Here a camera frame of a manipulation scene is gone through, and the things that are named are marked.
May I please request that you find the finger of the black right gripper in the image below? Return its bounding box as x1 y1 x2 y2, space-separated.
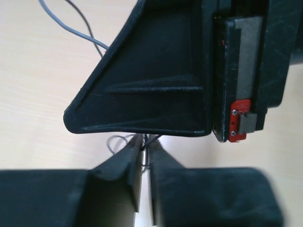
63 0 213 137

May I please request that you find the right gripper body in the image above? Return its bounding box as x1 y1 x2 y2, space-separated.
203 0 303 142

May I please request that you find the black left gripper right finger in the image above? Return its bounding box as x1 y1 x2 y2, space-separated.
145 137 283 227

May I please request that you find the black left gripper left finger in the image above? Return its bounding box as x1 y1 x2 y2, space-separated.
0 134 143 227

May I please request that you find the grey cable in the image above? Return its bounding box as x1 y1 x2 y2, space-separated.
38 0 161 166

